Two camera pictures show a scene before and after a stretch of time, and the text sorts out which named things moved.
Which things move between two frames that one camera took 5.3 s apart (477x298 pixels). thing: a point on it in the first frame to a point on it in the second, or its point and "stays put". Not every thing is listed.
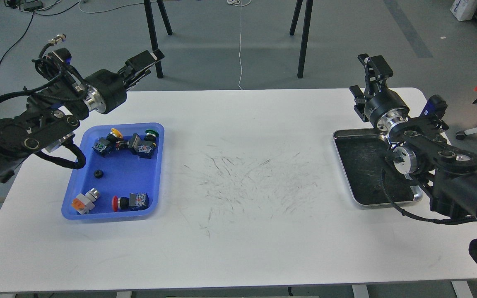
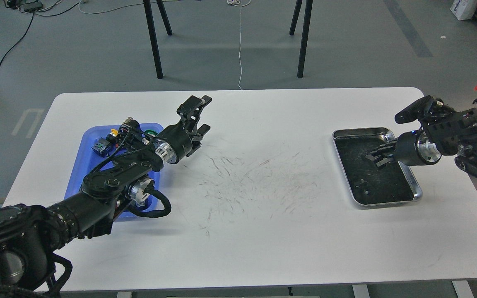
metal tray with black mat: [371, 176] stays put
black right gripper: [386, 109] to [405, 149]
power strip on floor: [31, 6] stays put
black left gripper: [106, 90] to [173, 143]
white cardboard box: [464, 10] stays put
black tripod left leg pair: [154, 42] stays put
